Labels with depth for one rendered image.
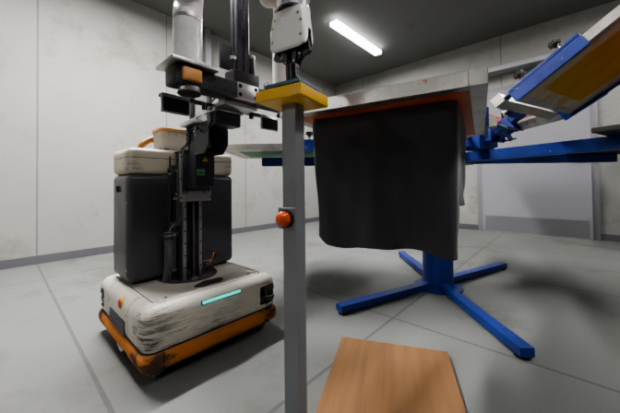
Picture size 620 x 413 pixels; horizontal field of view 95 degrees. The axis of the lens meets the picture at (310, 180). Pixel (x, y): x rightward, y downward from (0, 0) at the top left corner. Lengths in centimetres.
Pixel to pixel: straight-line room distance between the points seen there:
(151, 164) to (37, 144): 239
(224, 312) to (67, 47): 335
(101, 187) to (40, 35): 158
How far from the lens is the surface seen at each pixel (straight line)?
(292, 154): 68
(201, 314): 136
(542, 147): 188
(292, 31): 76
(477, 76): 79
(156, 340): 131
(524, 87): 165
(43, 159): 382
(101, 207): 389
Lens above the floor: 73
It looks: 1 degrees up
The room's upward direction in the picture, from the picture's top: 1 degrees counter-clockwise
